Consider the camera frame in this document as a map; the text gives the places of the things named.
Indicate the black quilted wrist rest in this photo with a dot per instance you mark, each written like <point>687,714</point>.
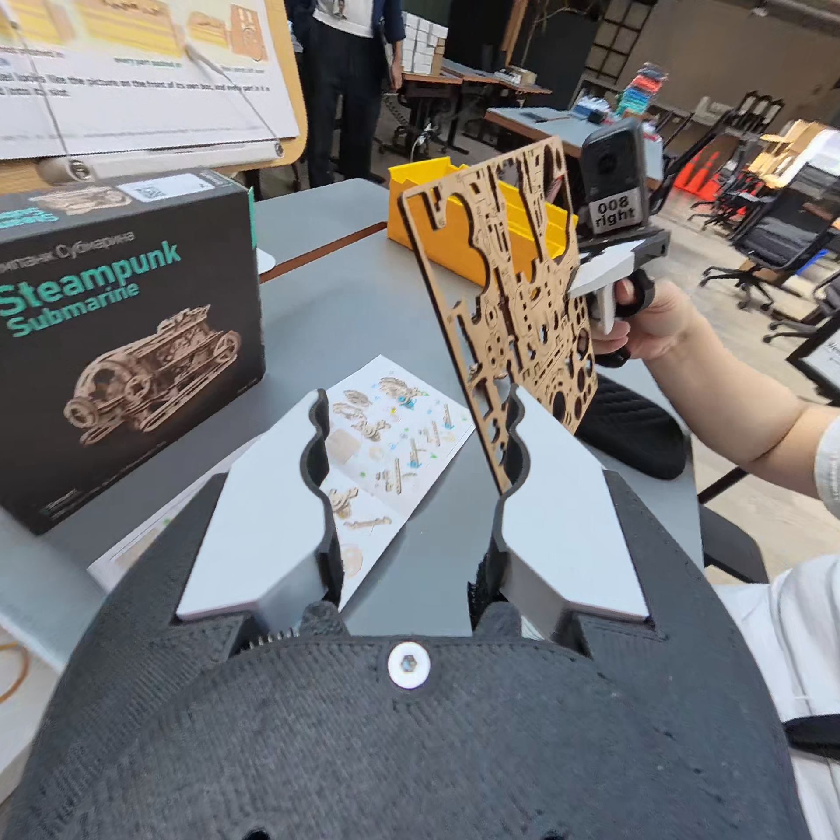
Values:
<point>636,433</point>

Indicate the grey office table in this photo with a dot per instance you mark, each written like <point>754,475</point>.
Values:
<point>564,128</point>
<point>459,73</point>

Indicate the stack of coloured packets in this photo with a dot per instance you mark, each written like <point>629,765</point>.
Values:
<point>646,92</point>

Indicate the yellow plastic bin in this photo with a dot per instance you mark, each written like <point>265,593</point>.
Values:
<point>456,220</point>

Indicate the wooden model parts sheet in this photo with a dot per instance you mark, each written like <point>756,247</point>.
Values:
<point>453,269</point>

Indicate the white round stand base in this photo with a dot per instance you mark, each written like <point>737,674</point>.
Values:
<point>266,262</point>

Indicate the black model kit box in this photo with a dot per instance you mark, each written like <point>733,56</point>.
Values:
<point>131,328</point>

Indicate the stack of white boxes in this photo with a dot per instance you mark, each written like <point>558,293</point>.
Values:
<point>423,43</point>

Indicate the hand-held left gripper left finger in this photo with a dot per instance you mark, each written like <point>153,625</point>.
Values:
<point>262,525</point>

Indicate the person's right hand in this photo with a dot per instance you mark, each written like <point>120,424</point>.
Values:
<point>663,321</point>

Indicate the white instruction booklet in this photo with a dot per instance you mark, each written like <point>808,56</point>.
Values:
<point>407,446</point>

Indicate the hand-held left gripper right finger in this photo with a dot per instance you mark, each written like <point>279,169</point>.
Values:
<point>564,525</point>

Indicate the white cardboard tray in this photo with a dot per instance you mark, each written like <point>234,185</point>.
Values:
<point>19,741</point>

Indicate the person's right forearm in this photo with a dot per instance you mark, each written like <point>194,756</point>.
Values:
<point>741,394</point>

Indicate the black office chair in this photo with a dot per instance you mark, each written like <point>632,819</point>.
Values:
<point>781,229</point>

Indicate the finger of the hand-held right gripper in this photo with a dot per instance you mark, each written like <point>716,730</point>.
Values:
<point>600,272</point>

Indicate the black framed marker sign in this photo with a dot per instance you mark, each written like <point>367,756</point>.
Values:
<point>823,358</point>

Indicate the instruction poster on board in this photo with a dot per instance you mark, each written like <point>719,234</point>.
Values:
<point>295,79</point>

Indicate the orange traffic cone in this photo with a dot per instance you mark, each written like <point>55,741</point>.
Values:
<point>688,174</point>
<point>710,177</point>

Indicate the white paper leaflet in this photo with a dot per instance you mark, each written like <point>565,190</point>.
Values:
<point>151,525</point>

